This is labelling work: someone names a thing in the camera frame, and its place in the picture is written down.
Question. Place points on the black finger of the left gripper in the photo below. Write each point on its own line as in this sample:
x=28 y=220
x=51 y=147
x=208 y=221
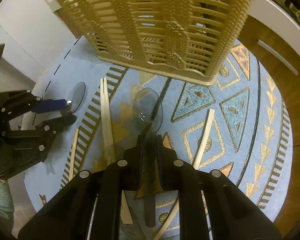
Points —
x=56 y=124

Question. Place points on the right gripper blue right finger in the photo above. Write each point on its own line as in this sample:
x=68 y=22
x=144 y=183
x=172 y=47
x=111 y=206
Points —
x=210 y=205

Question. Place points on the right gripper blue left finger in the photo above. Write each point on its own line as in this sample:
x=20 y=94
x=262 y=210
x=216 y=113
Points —
x=89 y=206

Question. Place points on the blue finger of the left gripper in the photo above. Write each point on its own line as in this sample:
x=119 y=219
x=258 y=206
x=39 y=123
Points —
x=46 y=106

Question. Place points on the wooden chopstick short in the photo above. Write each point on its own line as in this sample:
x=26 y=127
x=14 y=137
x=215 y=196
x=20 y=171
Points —
x=72 y=157

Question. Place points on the clear grey spoon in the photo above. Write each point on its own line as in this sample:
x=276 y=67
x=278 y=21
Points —
x=75 y=97
x=147 y=114

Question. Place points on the wooden chopstick pair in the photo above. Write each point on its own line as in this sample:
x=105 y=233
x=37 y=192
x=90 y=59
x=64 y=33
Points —
x=125 y=212
x=103 y=118

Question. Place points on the single wooden chopstick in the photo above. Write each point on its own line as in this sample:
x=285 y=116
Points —
x=195 y=165

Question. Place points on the blue patterned table mat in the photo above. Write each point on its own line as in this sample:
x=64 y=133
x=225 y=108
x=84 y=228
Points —
x=249 y=140

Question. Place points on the beige plastic utensil basket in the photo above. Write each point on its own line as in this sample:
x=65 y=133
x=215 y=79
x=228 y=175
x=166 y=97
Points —
x=182 y=39

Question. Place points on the silver drawer handle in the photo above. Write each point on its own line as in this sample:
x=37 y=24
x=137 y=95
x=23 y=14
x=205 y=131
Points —
x=278 y=56

